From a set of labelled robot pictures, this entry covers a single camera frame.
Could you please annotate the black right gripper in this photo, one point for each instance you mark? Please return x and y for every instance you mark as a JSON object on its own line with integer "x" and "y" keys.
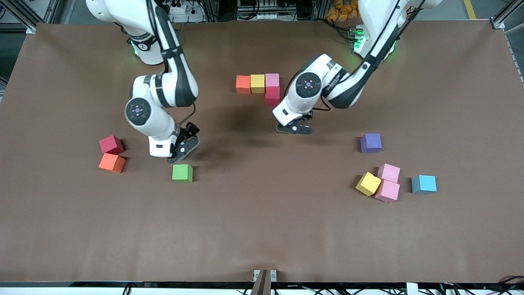
{"x": 190, "y": 129}

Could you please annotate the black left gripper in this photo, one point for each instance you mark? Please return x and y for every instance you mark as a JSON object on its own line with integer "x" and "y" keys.
{"x": 306, "y": 116}

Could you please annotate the crimson foam cube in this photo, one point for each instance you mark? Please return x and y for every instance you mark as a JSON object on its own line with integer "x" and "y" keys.
{"x": 273, "y": 96}
{"x": 110, "y": 144}

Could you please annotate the pink foam cube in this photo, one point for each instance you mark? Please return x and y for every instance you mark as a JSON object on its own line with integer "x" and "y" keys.
{"x": 387, "y": 190}
{"x": 389, "y": 172}
{"x": 272, "y": 80}

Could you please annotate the yellow foam cube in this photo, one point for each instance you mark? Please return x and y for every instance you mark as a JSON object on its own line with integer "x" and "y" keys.
{"x": 258, "y": 84}
{"x": 368, "y": 183}

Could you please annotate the orange foam cube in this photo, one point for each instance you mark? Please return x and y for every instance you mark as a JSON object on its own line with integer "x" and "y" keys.
{"x": 243, "y": 84}
{"x": 111, "y": 162}

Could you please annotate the dark purple foam cube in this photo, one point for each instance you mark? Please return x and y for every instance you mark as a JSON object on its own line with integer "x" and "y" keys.
{"x": 371, "y": 142}

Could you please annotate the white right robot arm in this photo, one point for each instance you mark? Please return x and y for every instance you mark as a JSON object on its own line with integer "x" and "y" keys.
{"x": 157, "y": 127}

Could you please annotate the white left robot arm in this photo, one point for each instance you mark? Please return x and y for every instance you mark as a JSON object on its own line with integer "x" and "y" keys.
{"x": 292, "y": 106}

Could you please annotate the green foam cube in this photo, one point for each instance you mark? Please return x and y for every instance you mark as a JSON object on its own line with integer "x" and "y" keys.
{"x": 182, "y": 173}

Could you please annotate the bag of orange items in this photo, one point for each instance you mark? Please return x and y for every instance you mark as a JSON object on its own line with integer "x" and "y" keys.
{"x": 344, "y": 10}

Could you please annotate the white power strip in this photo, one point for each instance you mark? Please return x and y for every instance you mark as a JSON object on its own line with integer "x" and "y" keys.
{"x": 192, "y": 17}

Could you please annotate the metal equipment rack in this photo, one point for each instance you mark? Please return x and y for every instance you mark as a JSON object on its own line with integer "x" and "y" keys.
{"x": 266, "y": 8}

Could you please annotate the brown table cover sheet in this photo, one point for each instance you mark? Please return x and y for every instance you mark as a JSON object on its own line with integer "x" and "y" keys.
{"x": 262, "y": 225}

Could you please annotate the blue foam cube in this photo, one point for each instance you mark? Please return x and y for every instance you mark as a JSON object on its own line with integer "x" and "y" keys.
{"x": 424, "y": 183}

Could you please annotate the white tag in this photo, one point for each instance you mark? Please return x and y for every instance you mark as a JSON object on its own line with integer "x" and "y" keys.
{"x": 412, "y": 289}

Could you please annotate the metal bracket with brown post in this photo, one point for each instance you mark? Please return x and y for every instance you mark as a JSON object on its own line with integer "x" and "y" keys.
{"x": 264, "y": 282}

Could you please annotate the aluminium frame profile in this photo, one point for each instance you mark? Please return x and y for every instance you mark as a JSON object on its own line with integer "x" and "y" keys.
{"x": 23, "y": 16}
{"x": 498, "y": 23}

